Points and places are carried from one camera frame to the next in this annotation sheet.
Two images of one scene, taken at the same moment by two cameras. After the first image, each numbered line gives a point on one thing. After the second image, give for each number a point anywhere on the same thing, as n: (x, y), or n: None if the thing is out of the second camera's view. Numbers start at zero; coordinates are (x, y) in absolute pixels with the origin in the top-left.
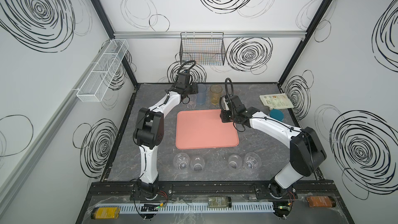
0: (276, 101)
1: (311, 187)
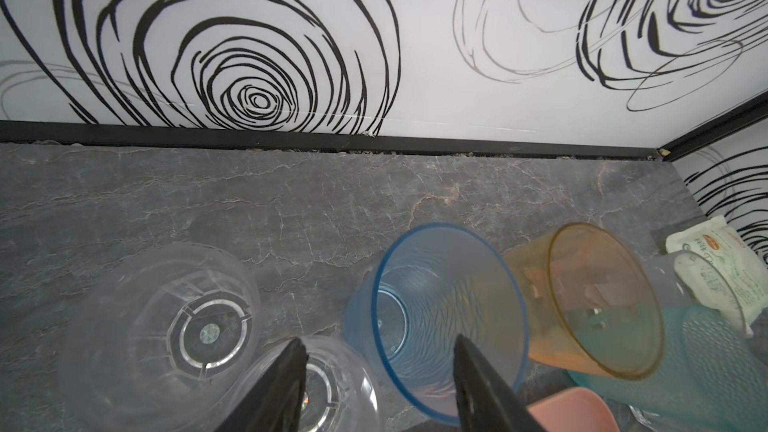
0: (719, 265)
1: None
